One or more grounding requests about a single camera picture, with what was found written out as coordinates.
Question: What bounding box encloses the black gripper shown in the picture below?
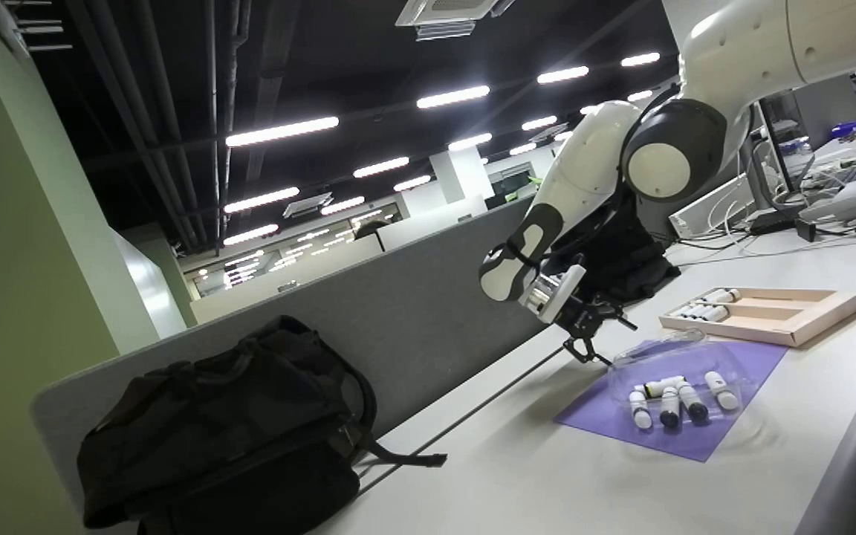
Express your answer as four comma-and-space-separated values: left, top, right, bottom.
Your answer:
523, 265, 628, 369

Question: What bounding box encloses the wooden tray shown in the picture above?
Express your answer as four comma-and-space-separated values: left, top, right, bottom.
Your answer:
661, 284, 856, 348

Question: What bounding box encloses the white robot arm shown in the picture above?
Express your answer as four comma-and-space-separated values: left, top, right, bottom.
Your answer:
480, 0, 856, 362

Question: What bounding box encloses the purple mat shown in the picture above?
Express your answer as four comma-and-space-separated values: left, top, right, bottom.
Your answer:
555, 339, 792, 466

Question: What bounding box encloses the white bottle in box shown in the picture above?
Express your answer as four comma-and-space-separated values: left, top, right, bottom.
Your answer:
661, 387, 682, 427
679, 381, 710, 424
628, 390, 654, 431
706, 371, 740, 414

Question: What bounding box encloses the black backpack far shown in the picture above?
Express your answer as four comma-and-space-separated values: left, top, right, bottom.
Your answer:
587, 200, 679, 304

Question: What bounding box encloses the black backpack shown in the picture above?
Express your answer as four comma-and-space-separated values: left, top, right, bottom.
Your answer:
587, 200, 679, 304
77, 314, 447, 535

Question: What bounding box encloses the grey desk partition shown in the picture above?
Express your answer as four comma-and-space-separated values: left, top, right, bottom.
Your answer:
32, 115, 749, 498

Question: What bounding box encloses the computer monitor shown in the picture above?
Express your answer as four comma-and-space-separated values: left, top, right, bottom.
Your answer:
759, 97, 817, 241

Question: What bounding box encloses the black backpack near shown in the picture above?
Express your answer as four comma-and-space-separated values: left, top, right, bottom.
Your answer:
77, 314, 447, 535

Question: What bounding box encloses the green pillar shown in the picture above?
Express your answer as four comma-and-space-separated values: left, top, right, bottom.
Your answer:
0, 38, 185, 535

